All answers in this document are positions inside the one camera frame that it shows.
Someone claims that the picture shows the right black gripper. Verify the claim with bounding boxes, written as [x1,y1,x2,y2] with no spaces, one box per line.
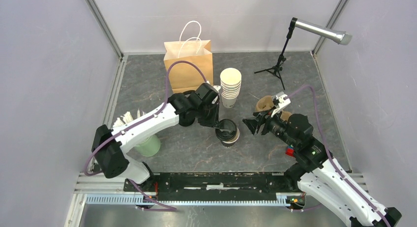
[241,105,298,148]

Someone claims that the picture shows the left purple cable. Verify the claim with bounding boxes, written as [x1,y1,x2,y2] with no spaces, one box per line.
[83,60,209,212]

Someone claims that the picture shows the green cup holder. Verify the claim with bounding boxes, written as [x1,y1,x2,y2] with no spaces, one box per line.
[134,135,161,157]

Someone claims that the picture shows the black sleeved paper cup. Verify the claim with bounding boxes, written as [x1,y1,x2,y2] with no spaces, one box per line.
[220,129,240,148]

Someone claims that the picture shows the red and blue block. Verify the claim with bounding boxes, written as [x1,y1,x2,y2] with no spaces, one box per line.
[285,146,294,157]

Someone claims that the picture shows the brown pulp cup carrier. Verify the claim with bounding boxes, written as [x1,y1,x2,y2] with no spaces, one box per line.
[255,95,292,121]

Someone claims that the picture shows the brown paper bag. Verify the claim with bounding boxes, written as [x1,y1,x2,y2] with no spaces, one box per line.
[164,40,214,93]

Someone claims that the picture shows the black tripod stand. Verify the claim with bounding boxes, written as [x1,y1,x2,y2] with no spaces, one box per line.
[254,17,298,90]

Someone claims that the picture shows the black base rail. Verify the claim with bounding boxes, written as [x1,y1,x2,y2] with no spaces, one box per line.
[139,172,306,201]

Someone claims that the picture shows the silver cylindrical lamp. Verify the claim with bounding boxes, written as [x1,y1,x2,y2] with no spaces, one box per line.
[292,18,353,45]

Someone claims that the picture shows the black coffee lid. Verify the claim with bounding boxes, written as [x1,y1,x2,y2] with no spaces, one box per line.
[215,119,238,141]

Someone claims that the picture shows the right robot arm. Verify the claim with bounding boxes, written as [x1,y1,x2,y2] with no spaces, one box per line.
[243,111,402,227]

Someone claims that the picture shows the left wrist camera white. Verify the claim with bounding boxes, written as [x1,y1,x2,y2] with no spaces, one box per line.
[212,85,222,105]

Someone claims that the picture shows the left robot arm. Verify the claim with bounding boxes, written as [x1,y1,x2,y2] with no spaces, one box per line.
[91,83,221,192]

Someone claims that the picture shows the stack of white paper cups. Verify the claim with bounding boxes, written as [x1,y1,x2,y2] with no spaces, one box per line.
[220,68,242,108]

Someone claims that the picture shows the stack of black lids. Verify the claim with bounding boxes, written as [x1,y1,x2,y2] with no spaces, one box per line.
[179,90,195,127]

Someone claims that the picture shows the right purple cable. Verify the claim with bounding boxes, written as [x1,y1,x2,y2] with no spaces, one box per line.
[284,85,392,227]

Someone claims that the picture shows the purple cable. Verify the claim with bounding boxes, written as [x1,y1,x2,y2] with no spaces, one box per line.
[83,60,209,212]
[284,85,392,227]

